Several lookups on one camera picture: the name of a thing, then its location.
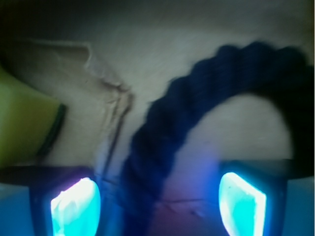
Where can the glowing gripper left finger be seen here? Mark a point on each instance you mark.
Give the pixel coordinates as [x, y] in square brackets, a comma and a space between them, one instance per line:
[48, 201]

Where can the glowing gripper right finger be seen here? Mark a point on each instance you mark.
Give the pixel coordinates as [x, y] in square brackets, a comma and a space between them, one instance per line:
[267, 197]

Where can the yellow sponge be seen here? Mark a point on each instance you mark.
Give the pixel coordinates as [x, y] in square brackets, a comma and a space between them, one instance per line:
[29, 121]

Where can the brown paper bag basin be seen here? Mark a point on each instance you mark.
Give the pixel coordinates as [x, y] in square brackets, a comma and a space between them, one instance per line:
[149, 42]

